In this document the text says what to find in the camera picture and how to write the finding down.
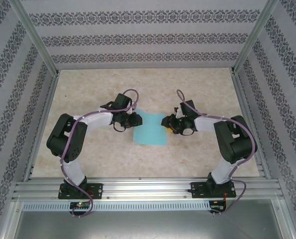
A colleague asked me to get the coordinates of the aluminium table side rail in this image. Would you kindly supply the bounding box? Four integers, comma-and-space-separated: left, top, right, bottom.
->
22, 71, 61, 182
231, 71, 272, 180

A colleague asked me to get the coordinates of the grey sheet metal tray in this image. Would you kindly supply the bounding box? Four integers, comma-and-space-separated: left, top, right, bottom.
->
8, 200, 296, 239

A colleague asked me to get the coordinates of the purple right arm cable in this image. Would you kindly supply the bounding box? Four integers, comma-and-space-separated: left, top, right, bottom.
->
175, 89, 260, 217

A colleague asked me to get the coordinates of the slotted white cable duct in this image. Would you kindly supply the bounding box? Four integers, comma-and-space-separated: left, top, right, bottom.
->
22, 201, 211, 212

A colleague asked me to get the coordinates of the aluminium frame post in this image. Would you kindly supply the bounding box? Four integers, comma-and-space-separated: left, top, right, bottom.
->
231, 0, 282, 75
7, 0, 60, 75

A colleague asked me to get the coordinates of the aluminium mounting rail beam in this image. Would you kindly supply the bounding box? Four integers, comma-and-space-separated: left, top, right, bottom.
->
12, 176, 285, 201

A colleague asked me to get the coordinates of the teal paper sheet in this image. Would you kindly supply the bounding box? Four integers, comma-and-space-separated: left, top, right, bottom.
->
132, 108, 168, 146

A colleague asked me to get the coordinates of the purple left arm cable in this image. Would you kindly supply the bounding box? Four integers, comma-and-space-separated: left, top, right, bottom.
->
59, 89, 141, 220

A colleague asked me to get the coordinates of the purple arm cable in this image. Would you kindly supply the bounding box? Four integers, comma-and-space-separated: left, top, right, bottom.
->
175, 89, 260, 217
59, 89, 141, 220

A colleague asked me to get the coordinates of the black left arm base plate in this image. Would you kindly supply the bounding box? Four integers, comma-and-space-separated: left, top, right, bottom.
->
59, 183, 103, 200

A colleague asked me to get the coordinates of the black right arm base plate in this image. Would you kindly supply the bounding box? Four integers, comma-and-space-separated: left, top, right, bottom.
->
190, 181, 237, 199

